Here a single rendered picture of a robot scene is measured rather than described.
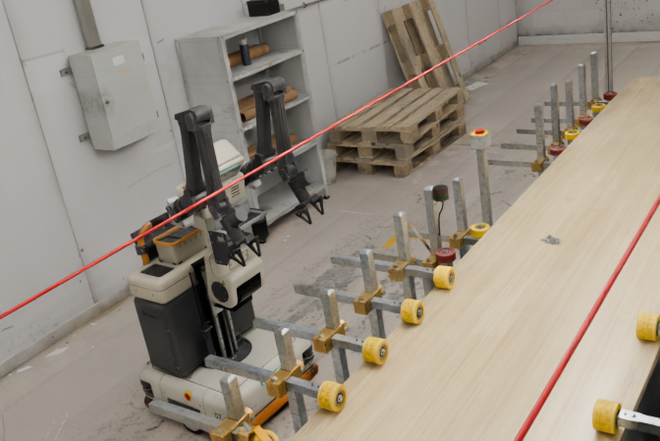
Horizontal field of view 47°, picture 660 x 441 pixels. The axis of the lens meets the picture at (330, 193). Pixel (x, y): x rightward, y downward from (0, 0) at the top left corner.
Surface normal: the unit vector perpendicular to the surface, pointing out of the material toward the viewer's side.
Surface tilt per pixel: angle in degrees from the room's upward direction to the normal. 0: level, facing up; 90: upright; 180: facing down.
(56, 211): 90
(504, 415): 0
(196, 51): 90
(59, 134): 90
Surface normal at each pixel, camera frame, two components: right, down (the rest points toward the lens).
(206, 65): -0.55, 0.38
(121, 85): 0.82, 0.08
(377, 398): -0.15, -0.92
